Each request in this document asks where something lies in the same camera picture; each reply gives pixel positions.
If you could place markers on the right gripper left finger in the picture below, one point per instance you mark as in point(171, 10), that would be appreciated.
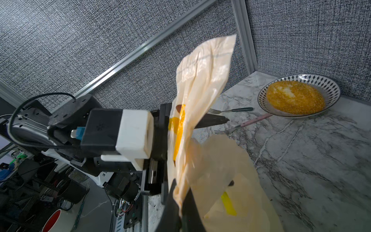
point(170, 220)

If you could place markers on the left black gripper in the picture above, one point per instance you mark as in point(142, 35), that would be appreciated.
point(154, 175)

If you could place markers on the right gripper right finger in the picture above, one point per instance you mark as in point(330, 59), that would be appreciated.
point(191, 221)

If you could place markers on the banana print plastic bag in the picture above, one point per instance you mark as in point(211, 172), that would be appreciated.
point(221, 175)

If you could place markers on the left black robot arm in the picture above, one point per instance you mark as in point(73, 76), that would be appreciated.
point(31, 125)

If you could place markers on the patterned bowl with yellow food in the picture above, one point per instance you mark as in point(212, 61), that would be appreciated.
point(299, 96)

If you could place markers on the red and white round object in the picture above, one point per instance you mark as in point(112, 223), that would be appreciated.
point(52, 221)

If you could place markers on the pink handled fork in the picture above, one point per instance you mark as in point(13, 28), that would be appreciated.
point(242, 125)

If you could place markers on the black handled fork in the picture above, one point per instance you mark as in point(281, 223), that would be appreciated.
point(245, 109)

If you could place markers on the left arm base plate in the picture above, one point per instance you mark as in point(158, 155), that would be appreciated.
point(128, 217)

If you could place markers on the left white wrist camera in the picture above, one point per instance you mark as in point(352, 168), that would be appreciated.
point(117, 140)

